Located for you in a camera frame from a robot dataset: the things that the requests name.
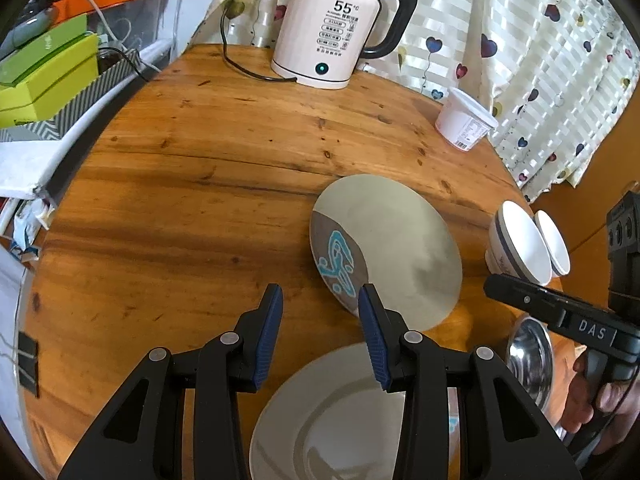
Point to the crumpled plastic packet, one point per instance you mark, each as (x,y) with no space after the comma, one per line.
(30,225)

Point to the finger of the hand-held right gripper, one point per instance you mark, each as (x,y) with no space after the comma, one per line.
(520,299)

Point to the stainless steel bowl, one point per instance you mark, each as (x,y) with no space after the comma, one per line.
(532,365)

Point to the grey handheld device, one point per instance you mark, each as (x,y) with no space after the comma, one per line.
(30,27)

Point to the white ceramic bowl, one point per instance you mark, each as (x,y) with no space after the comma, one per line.
(520,245)
(552,242)

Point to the wooden cabinet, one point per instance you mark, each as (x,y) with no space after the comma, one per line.
(600,170)

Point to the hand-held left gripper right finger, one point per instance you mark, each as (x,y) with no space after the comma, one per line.
(372,340)

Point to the white plastic yogurt tub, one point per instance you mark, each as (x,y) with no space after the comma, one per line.
(462,120)

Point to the white foam board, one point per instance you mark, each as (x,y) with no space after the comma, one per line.
(20,165)

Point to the grey zigzag patterned box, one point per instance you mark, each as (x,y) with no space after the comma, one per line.
(75,110)

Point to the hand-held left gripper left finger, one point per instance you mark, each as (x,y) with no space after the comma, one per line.
(267,340)

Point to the grey plate with blue pattern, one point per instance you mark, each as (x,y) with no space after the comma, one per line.
(325,425)
(395,250)

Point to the cream curtain with heart print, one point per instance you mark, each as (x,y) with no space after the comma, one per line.
(525,60)

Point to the black binder clip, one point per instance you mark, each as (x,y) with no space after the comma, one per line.
(29,365)

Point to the white electric kettle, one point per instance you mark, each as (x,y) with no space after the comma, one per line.
(325,25)

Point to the person's right hand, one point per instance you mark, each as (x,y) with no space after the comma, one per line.
(580,400)

